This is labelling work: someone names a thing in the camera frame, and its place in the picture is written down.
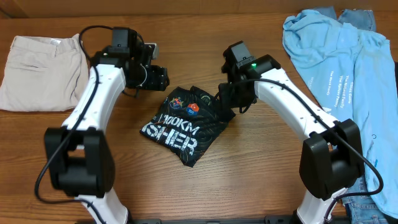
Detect blue denim jeans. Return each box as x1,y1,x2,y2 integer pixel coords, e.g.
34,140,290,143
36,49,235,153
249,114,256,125
314,6,388,224

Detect light blue t-shirt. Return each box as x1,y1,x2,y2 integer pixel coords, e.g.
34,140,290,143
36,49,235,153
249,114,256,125
282,9,397,221

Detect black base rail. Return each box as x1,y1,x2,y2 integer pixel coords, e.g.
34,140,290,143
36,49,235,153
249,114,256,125
129,215,301,224

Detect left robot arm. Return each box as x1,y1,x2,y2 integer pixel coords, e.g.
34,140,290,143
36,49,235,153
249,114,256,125
34,27,170,223

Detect folded beige trousers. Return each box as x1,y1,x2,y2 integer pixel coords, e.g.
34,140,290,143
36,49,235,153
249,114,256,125
1,34,89,112

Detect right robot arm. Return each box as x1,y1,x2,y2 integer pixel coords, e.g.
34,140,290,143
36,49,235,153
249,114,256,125
218,41,364,223

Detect black patterned cycling jersey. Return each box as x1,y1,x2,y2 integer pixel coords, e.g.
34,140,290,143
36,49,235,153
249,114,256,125
140,86,236,167

